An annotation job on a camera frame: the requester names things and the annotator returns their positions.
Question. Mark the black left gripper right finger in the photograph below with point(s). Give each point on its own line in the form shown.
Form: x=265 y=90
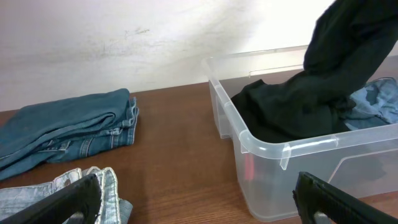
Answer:
x=319 y=202

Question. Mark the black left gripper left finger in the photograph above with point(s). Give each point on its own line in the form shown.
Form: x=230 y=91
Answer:
x=82 y=196

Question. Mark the light blue jeans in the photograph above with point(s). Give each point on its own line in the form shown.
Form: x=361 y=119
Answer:
x=113 y=209

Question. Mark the dark blue jeans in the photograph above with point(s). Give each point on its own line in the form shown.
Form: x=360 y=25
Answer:
x=66 y=130

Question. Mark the blue denim shirt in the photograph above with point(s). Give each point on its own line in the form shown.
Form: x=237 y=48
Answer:
x=376 y=105

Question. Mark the black garment with red stripe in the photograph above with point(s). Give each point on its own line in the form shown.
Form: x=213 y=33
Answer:
x=254 y=119

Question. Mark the clear plastic storage bin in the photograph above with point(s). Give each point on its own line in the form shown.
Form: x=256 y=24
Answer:
x=361 y=163

